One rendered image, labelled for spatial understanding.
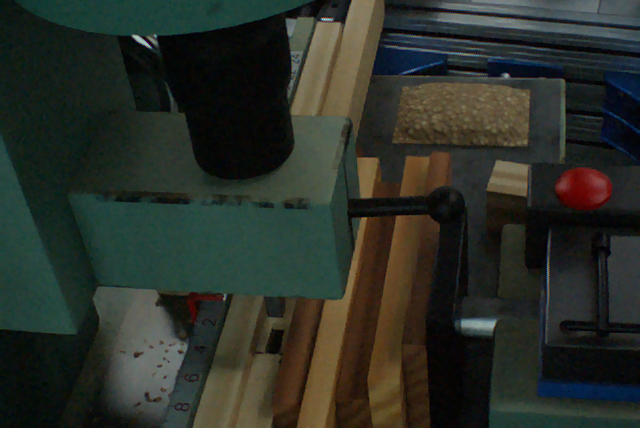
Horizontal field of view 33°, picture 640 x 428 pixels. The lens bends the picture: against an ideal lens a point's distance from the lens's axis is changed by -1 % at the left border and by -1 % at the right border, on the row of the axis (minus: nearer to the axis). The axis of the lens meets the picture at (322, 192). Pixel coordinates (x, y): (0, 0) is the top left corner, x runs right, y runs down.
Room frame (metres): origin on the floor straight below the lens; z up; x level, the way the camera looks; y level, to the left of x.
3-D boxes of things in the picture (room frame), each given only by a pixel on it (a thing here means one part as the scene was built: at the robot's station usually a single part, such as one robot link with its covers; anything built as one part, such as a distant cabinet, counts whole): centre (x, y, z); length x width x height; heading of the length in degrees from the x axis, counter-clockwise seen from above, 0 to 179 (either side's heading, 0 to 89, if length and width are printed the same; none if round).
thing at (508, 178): (0.53, -0.13, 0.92); 0.04 x 0.03 x 0.04; 65
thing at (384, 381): (0.44, -0.04, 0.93); 0.18 x 0.02 x 0.07; 165
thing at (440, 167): (0.44, -0.06, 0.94); 0.16 x 0.01 x 0.08; 165
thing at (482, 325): (0.40, -0.09, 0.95); 0.09 x 0.07 x 0.09; 165
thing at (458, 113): (0.65, -0.11, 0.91); 0.10 x 0.07 x 0.02; 75
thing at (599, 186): (0.42, -0.14, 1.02); 0.03 x 0.03 x 0.01
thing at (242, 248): (0.44, 0.05, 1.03); 0.14 x 0.07 x 0.09; 75
